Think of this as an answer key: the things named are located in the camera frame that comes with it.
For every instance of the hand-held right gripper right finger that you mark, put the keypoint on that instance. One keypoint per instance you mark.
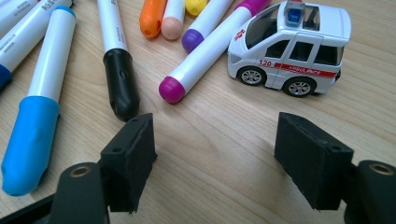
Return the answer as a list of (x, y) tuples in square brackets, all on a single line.
[(314, 165)]

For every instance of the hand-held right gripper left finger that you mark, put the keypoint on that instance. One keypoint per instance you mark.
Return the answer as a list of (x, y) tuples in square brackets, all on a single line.
[(127, 168)]

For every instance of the black marker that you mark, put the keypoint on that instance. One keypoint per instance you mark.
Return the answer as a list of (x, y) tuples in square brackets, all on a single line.
[(121, 84)]

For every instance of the light blue marker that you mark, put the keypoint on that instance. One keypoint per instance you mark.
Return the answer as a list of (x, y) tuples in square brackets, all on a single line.
[(37, 130)]

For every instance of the magenta marker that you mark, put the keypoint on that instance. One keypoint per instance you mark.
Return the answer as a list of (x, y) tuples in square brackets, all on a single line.
[(202, 56)]

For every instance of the purple marker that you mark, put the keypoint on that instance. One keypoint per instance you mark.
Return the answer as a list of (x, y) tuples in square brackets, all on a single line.
[(193, 40)]

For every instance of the peach marker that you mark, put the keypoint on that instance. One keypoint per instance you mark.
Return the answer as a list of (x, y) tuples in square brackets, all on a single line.
[(172, 28)]

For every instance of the orange marker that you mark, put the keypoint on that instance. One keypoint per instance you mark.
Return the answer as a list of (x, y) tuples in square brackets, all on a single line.
[(152, 18)]

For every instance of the dark blue marker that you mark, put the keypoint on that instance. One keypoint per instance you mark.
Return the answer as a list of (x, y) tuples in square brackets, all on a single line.
[(25, 40)]

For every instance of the yellow marker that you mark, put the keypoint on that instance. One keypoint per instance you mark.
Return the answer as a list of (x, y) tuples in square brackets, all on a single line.
[(195, 6)]

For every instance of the red marker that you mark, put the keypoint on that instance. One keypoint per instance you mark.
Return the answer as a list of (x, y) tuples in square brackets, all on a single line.
[(9, 12)]

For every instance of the white toy ambulance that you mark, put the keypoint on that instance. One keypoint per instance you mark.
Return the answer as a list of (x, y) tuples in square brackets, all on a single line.
[(295, 46)]

